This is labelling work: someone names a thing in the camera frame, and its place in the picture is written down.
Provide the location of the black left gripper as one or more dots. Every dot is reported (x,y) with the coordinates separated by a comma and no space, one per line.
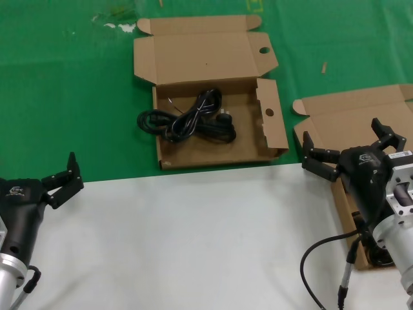
(19,213)

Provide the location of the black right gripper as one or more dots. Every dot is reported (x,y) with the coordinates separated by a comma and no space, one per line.
(363,177)

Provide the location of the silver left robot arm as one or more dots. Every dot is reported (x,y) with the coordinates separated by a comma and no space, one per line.
(9,281)

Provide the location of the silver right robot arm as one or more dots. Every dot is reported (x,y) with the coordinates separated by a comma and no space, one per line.
(401,261)

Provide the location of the open brown cardboard box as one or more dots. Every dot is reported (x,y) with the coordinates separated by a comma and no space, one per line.
(338,109)
(193,51)

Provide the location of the green table cloth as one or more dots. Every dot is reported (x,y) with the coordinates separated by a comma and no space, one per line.
(64,97)

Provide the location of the small cardboard strip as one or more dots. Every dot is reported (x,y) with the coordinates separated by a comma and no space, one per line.
(323,68)

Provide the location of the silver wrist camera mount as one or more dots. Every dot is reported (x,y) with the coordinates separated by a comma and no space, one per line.
(400,176)

